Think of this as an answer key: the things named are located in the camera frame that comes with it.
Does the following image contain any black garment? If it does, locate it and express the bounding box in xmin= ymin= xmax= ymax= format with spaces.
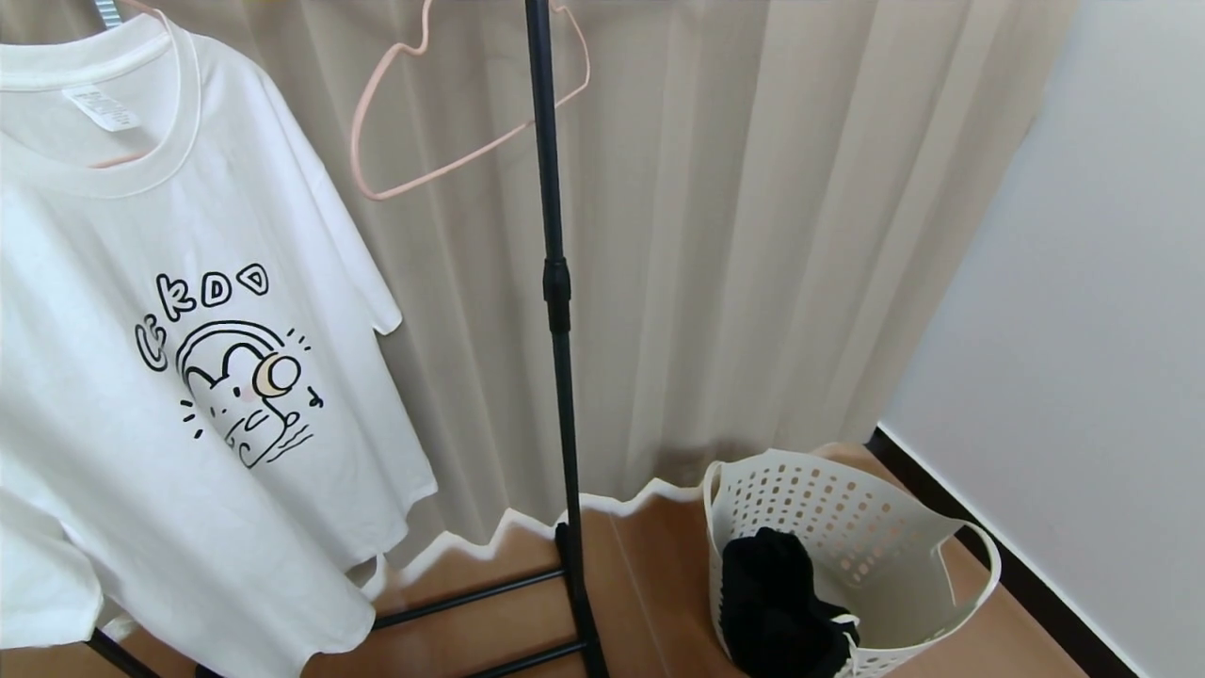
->
xmin=720 ymin=527 xmax=860 ymax=678

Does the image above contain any white printed t-shirt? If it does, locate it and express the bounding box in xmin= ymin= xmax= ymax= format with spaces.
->
xmin=0 ymin=11 xmax=439 ymax=678

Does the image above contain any pink clothes hanger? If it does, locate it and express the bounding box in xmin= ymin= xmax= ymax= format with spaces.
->
xmin=89 ymin=0 xmax=170 ymax=170
xmin=350 ymin=0 xmax=592 ymax=202

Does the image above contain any black clothes rack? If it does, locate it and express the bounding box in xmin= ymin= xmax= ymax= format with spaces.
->
xmin=85 ymin=0 xmax=611 ymax=678

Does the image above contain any white laundry basket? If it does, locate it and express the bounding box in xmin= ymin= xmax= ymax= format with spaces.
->
xmin=701 ymin=449 xmax=1002 ymax=678

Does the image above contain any beige curtain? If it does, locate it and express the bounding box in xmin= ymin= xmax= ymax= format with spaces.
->
xmin=0 ymin=0 xmax=1079 ymax=566

